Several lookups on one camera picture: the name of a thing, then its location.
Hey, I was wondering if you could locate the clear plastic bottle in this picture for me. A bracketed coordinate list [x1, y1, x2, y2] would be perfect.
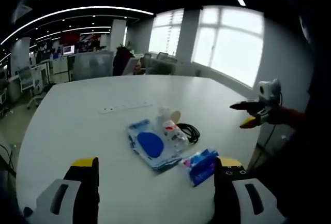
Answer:
[161, 120, 189, 150]

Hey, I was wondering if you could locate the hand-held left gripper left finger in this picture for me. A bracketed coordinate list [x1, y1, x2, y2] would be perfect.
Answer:
[24, 157, 100, 224]

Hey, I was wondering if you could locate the white table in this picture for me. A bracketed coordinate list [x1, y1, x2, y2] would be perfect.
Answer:
[16, 74, 262, 224]

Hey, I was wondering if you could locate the white paper cup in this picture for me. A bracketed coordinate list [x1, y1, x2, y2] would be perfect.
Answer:
[158, 107, 182, 125]

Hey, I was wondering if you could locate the black cable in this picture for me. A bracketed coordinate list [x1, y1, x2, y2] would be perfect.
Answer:
[177, 123, 201, 144]

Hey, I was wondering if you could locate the white office chair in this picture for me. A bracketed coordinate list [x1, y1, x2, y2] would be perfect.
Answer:
[27, 89, 49, 110]
[17, 66, 39, 93]

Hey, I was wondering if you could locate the blue tissue packet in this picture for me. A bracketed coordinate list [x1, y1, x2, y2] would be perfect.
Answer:
[180, 148, 219, 188]

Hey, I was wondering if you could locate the white power strip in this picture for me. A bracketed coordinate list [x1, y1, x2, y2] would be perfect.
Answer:
[98, 101, 154, 114]

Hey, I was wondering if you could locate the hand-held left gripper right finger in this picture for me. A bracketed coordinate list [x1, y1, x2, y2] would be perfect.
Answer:
[213, 156, 287, 224]

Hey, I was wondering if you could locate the grey partition desk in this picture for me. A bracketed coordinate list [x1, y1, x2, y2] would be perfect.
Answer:
[67, 50, 114, 81]

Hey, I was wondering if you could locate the blue wet wipes pack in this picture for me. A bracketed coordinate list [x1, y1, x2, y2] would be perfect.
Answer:
[126, 118, 184, 170]

